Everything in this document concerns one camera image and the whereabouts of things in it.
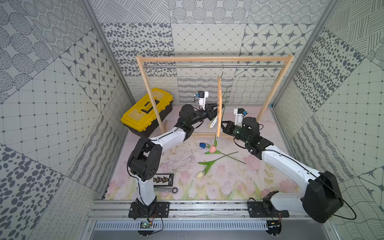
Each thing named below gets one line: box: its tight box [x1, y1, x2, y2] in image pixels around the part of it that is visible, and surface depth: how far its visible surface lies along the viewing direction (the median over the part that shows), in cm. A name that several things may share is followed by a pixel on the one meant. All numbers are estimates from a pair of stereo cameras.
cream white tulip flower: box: [196, 151, 239, 180], surface depth 90 cm
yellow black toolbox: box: [121, 88, 174, 138], surface depth 95 cm
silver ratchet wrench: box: [153, 186, 179, 195], surface depth 82 cm
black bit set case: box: [153, 173, 174, 187], surface depth 84 cm
